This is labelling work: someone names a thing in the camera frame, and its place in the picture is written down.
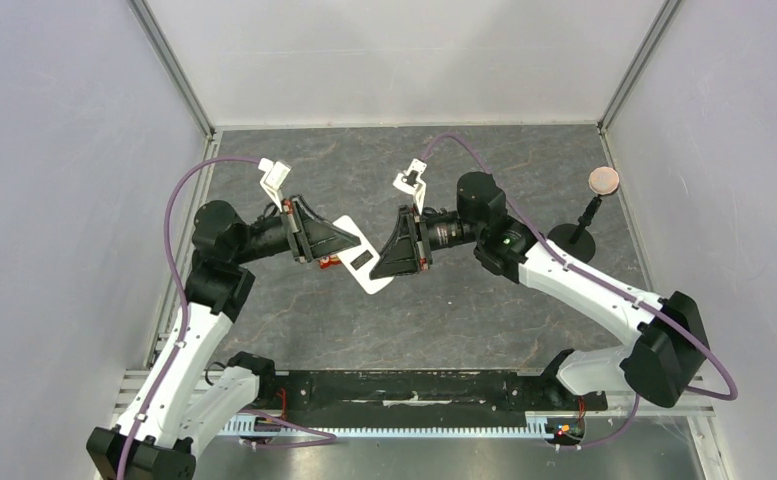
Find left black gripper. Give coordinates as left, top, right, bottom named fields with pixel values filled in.
left=232, top=195, right=361, bottom=265

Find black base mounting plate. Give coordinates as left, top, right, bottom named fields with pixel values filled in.
left=253, top=369, right=608, bottom=429

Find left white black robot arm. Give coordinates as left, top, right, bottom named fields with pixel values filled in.
left=86, top=195, right=365, bottom=479

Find white slotted cable duct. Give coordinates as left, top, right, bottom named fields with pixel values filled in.
left=218, top=414, right=554, bottom=441

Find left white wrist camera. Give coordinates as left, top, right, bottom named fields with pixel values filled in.
left=258, top=158, right=291, bottom=209

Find red battery pack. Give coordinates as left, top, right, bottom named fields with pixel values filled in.
left=318, top=255, right=342, bottom=269

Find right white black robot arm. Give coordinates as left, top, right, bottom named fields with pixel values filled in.
left=369, top=172, right=708, bottom=408

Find white remote control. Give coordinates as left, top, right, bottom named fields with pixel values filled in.
left=333, top=215, right=394, bottom=295

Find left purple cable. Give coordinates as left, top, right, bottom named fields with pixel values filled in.
left=116, top=156, right=263, bottom=480

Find black stand with pink disc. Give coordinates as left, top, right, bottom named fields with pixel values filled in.
left=547, top=166, right=620, bottom=263

